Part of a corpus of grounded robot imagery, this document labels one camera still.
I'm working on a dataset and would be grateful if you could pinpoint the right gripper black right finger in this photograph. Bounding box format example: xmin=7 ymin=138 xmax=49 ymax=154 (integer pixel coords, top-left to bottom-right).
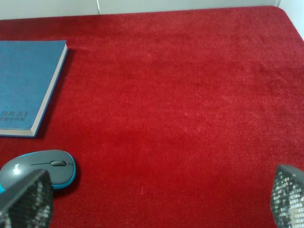
xmin=270 ymin=164 xmax=304 ymax=228

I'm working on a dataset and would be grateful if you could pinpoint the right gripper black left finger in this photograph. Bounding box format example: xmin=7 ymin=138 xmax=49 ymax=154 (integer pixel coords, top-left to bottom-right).
xmin=0 ymin=170 xmax=53 ymax=228

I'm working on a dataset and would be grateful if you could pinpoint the grey and blue computer mouse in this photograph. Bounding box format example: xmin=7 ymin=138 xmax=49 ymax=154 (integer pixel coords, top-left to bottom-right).
xmin=0 ymin=150 xmax=76 ymax=193

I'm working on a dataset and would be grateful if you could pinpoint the blue hardcover notebook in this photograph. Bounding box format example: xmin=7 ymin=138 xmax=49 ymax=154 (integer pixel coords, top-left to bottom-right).
xmin=0 ymin=40 xmax=68 ymax=137

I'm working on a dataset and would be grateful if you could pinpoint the red velvet table cloth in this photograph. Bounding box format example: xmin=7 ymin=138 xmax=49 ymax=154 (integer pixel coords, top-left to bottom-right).
xmin=0 ymin=6 xmax=304 ymax=228

